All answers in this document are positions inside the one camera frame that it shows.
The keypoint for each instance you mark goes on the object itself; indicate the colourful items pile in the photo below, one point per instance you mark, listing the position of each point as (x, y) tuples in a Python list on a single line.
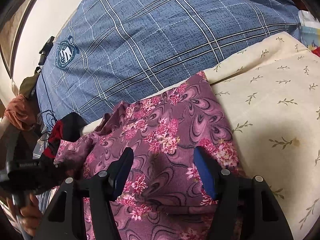
[(309, 31)]

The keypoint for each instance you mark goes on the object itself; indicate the cream leaf-print pillow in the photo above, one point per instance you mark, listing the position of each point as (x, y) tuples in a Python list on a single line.
[(269, 93)]

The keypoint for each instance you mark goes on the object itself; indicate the left hand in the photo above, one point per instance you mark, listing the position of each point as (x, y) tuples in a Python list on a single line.
[(31, 216)]

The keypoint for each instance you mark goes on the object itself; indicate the olive green cloth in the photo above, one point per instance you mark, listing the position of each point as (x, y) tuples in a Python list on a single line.
[(28, 85)]

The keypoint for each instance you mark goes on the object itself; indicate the wooden door frame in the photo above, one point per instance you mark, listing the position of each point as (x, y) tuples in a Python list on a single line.
[(14, 14)]

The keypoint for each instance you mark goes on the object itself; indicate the black charger with cable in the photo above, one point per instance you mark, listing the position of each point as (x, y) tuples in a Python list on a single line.
[(44, 52)]

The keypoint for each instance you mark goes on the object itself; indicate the orange cloth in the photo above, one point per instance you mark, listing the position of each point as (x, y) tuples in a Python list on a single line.
[(20, 113)]

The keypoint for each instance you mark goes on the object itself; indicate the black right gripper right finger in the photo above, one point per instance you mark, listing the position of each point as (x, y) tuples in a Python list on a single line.
[(263, 217)]

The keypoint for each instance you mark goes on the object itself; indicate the black red garment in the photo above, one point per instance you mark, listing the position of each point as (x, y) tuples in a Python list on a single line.
[(67, 129)]

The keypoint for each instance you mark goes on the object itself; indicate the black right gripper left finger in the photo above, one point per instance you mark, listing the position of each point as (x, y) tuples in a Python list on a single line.
[(64, 217)]

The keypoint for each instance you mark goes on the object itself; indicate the blue plaid bedsheet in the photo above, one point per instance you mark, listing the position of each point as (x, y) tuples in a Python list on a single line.
[(125, 50)]

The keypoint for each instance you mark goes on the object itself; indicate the purple floral cloth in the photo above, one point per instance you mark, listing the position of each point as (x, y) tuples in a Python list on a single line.
[(163, 197)]

